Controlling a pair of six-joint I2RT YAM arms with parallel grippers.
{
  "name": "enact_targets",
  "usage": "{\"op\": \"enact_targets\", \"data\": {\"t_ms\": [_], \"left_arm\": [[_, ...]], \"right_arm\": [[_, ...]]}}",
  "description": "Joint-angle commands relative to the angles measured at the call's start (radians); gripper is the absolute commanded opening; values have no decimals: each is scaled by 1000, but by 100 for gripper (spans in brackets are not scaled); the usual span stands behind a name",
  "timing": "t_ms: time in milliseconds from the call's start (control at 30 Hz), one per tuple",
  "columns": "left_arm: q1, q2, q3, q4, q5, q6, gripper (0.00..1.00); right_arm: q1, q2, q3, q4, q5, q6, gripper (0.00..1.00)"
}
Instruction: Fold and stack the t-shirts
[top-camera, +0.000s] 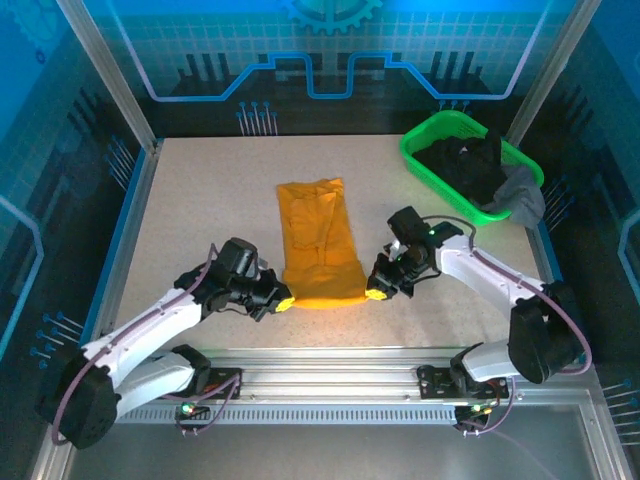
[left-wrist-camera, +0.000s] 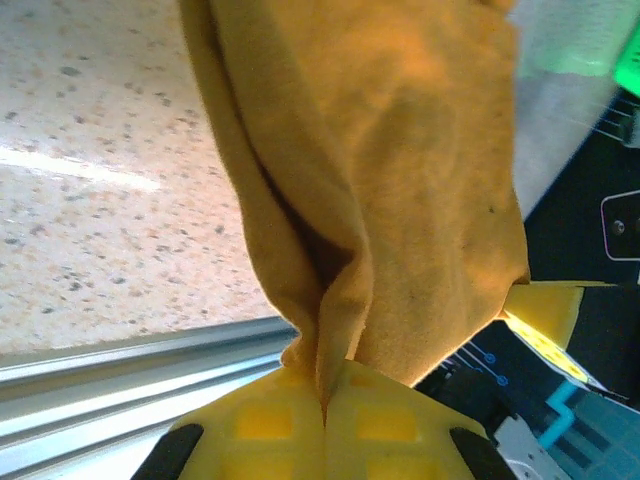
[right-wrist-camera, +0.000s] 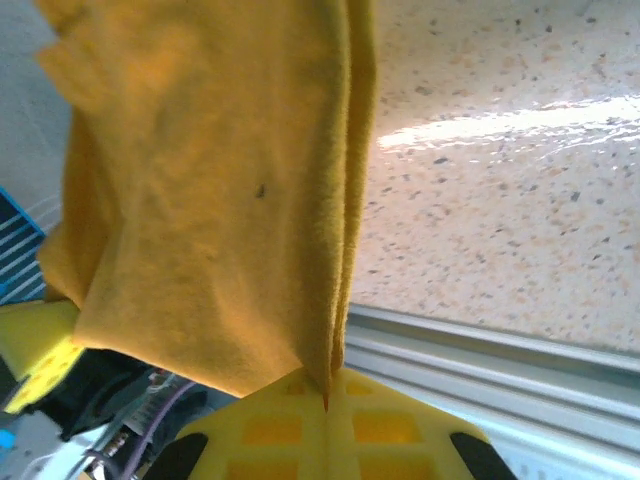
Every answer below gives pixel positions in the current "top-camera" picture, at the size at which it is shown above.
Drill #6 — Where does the aluminium mounting rail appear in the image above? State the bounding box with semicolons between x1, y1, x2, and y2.
62;348;599;401

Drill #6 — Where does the grey t-shirt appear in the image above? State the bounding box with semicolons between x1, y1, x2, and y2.
482;166;547;227

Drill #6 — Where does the slotted grey cable duct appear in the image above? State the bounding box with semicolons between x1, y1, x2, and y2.
112;404;460;427

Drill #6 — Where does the blue printed backdrop panel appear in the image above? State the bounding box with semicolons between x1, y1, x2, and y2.
84;0;566;139

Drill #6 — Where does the black t-shirt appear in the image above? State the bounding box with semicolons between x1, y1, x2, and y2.
417;130;509;211

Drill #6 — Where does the orange t-shirt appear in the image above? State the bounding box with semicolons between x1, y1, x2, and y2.
275;176;370;312

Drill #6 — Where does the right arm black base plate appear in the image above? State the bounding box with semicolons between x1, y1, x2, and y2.
416;363;516;401

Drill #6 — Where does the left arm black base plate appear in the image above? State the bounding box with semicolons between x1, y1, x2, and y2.
197;367;244;401

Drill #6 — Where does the aluminium frame post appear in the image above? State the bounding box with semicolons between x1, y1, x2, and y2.
54;0;164;152
504;0;605;147

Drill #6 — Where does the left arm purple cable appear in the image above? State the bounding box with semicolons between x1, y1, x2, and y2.
51;243;244;447

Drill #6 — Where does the green plastic basket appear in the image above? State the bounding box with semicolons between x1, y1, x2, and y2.
398;110;546;228

